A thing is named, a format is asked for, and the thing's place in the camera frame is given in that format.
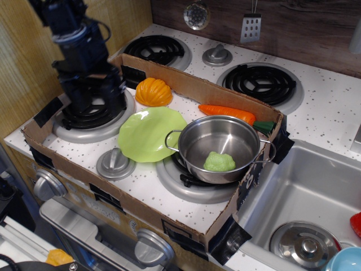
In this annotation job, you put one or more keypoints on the front right black burner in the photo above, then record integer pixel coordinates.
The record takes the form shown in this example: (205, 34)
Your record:
(176, 178)

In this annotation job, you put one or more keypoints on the light green plastic plate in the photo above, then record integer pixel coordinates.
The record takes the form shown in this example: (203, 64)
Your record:
(147, 136)

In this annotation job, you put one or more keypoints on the stainless steel pot lid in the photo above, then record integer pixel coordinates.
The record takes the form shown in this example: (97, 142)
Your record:
(305, 244)

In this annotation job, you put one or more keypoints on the light blue bowl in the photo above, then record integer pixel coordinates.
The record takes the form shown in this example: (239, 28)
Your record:
(347, 259)

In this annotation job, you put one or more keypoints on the front left black burner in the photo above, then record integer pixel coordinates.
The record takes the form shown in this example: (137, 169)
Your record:
(94, 125)

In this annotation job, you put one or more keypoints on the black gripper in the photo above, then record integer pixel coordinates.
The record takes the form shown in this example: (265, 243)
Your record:
(103, 80)

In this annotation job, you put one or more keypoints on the left silver oven knob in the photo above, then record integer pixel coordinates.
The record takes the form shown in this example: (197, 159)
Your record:
(47, 186)

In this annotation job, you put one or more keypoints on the silver oven knob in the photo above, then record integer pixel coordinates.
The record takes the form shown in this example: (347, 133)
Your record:
(151, 250)
(47, 186)

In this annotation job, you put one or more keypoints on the front silver stovetop knob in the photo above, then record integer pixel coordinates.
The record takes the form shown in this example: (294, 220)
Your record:
(113, 165)

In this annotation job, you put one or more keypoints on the back right black burner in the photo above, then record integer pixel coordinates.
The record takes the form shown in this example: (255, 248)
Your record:
(269, 83)

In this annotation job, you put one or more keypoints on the back left black burner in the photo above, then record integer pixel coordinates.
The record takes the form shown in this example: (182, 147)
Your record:
(165, 50)

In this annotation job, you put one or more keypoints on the hanging silver strainer ladle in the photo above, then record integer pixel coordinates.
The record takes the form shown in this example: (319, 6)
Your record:
(196, 15)

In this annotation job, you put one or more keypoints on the grey toy sink basin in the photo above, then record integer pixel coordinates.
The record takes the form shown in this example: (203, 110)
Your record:
(311, 184)

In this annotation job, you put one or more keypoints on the orange yellow object on floor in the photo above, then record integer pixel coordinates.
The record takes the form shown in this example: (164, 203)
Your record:
(57, 257)

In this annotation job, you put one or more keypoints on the brown cardboard fence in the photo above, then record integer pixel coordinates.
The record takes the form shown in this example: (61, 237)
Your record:
(191, 227)

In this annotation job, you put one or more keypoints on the red toy object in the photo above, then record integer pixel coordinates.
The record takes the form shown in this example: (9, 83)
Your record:
(355, 223)

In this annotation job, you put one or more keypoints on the hanging silver spatula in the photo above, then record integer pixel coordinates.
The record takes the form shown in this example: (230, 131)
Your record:
(251, 25)

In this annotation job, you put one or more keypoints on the orange toy carrot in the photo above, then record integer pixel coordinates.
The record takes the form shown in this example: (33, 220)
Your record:
(265, 127)

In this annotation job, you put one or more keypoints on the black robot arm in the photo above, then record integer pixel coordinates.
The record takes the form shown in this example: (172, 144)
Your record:
(85, 66)

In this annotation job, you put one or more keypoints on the right silver oven knob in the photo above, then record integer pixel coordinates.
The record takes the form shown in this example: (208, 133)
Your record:
(151, 250)

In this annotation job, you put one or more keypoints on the orange toy pumpkin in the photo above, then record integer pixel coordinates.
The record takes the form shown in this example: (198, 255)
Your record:
(153, 92)

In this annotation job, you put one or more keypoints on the silver faucet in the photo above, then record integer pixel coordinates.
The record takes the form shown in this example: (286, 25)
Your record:
(355, 43)

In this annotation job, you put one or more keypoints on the black burner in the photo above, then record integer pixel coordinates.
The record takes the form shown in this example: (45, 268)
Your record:
(165, 50)
(94, 125)
(176, 178)
(269, 83)

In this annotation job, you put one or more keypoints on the silver oven door handle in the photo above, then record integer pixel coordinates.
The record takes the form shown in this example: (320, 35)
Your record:
(90, 241)

